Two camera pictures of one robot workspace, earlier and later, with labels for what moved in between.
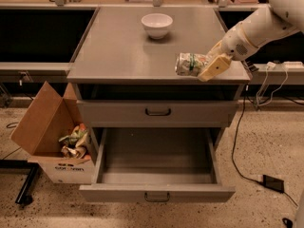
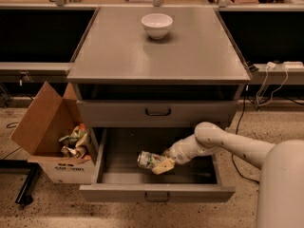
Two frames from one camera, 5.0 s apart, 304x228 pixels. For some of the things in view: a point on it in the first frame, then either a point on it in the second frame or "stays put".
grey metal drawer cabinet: (160, 135) stays put
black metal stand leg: (25, 196) stays put
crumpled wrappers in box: (74, 144) stays put
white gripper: (235, 45) -> (180, 153)
